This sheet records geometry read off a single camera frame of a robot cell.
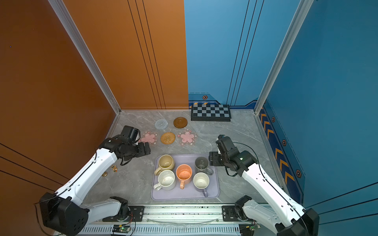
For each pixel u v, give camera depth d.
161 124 1.12
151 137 1.03
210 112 1.15
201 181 0.83
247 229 0.71
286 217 0.38
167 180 0.84
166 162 0.90
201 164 0.87
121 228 0.71
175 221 0.73
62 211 0.38
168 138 1.02
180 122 1.12
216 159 0.67
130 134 0.62
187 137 1.03
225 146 0.56
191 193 0.81
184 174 0.86
